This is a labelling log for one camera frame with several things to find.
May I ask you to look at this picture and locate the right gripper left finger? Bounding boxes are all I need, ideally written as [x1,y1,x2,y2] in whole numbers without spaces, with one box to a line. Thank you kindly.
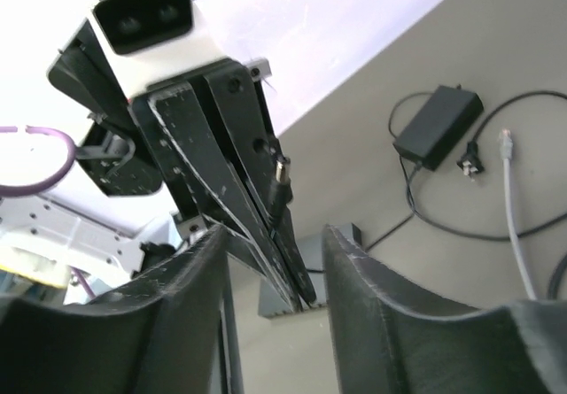
[1,226,244,393]

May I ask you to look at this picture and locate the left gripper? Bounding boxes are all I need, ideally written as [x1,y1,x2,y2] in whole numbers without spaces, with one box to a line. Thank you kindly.
[48,21,301,310]

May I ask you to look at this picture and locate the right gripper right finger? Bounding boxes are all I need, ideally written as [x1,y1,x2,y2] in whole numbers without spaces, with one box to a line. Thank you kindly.
[322,227,566,393]

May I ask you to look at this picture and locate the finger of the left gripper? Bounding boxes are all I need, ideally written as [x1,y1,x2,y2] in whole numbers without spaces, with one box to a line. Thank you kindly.
[206,64,316,304]

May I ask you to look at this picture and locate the black network switch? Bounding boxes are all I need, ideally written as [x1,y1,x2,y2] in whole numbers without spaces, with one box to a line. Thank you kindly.
[256,221,364,322]

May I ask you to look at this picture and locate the adapter thin black cord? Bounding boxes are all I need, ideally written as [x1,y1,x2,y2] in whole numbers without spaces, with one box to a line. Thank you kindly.
[260,91,567,275]

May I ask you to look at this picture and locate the black power adapter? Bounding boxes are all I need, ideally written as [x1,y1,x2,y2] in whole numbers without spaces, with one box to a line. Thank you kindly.
[393,86,484,171]

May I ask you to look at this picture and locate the grey ethernet cable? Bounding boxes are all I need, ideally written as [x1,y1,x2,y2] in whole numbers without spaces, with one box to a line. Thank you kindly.
[496,127,540,301]

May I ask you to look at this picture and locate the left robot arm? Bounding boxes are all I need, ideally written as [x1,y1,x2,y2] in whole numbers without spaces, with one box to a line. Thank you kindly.
[1,22,316,311]

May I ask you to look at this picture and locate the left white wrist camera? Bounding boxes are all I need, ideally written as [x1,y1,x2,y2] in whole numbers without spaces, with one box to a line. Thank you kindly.
[89,0,225,98]

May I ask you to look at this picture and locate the black ethernet cable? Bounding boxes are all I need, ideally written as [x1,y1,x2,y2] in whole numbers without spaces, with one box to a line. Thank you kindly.
[545,251,567,301]

